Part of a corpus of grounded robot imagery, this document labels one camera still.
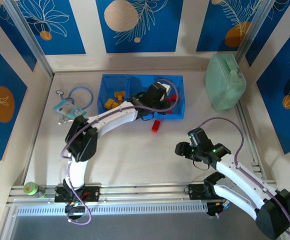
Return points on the yellow lego brick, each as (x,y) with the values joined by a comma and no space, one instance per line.
(119,94)
(114,105)
(120,100)
(108,103)

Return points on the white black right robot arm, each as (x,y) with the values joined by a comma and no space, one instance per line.
(240,177)

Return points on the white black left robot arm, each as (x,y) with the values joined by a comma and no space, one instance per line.
(115,120)

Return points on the blue three-compartment bin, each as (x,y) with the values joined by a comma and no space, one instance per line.
(110,85)

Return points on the blue stethoscope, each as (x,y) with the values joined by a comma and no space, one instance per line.
(91,96)

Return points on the black connector block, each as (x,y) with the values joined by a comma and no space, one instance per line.
(213,210)
(73,209)

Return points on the mint green zipper case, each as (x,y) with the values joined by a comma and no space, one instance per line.
(222,82)

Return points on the blue white plastic packet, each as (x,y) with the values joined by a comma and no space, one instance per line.
(68,110)

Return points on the green tape roll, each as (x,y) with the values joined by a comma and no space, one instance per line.
(30,187)

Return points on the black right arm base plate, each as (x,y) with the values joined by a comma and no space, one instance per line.
(196,191)

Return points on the aluminium table side rail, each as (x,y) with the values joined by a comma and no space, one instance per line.
(246,125)
(36,135)

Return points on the aluminium mounting rail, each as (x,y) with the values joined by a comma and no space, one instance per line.
(145,192)

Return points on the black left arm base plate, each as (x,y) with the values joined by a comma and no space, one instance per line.
(92,193)

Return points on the aluminium frame post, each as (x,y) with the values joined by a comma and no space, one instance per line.
(255,30)
(32,42)

